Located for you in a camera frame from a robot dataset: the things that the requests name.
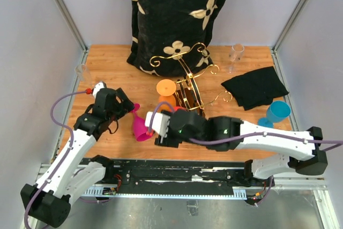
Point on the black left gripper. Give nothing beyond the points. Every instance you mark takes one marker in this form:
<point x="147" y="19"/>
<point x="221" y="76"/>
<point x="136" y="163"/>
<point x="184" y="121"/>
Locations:
<point x="125" y="106"/>

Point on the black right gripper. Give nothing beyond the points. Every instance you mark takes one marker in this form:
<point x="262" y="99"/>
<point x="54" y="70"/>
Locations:
<point x="168" y="140"/>

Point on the red wine glass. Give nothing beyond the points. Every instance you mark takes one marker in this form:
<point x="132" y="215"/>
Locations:
<point x="179" y="108"/>

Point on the magenta wine glass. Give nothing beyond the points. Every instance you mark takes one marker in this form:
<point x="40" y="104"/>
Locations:
<point x="138" y="125"/>

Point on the clear wine glass front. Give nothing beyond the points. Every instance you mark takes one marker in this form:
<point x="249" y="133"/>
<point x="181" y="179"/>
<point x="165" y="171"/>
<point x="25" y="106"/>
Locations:
<point x="84" y="75"/>

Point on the clear wine glass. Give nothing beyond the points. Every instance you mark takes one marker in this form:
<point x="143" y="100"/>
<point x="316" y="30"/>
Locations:
<point x="235" y="54"/>
<point x="84" y="75"/>

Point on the gold wire wine glass rack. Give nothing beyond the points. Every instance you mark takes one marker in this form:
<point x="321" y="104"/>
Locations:
<point x="189" y="96"/>

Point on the orange wine glass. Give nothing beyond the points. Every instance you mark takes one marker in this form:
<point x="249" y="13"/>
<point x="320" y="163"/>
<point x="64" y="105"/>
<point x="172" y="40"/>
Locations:
<point x="166" y="89"/>

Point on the blue wine glass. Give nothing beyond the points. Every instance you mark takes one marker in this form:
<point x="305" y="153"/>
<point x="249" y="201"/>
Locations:
<point x="277" y="112"/>

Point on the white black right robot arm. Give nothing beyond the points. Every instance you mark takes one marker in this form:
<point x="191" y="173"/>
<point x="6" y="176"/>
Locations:
<point x="294" y="151"/>

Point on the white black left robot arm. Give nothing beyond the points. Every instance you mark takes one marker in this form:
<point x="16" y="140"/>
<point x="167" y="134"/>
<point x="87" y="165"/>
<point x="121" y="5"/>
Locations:
<point x="50" y="199"/>

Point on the black folded cloth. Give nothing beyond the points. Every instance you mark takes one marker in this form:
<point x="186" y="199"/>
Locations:
<point x="256" y="88"/>

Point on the black floral patterned pillow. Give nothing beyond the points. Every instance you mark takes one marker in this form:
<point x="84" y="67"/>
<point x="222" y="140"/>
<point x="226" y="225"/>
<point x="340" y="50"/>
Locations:
<point x="167" y="31"/>

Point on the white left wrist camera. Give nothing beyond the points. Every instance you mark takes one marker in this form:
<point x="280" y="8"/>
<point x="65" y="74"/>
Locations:
<point x="93" y="91"/>

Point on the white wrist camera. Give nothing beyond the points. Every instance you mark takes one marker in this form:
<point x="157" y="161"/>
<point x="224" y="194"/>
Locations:
<point x="160" y="124"/>
<point x="93" y="91"/>

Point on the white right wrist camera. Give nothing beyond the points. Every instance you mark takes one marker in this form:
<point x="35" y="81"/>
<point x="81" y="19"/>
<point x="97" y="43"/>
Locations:
<point x="160" y="124"/>

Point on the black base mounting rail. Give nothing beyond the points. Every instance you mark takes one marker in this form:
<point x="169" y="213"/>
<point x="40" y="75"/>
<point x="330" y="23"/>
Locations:
<point x="178" y="179"/>

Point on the left aluminium frame post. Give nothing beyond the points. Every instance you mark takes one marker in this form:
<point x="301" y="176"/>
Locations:
<point x="71" y="24"/>

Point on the aluminium frame post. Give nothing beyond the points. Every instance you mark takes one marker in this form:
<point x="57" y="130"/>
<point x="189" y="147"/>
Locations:
<point x="71" y="24"/>
<point x="289" y="24"/>

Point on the right aluminium frame post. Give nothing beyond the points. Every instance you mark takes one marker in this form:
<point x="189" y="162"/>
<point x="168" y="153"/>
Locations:
<point x="289" y="24"/>

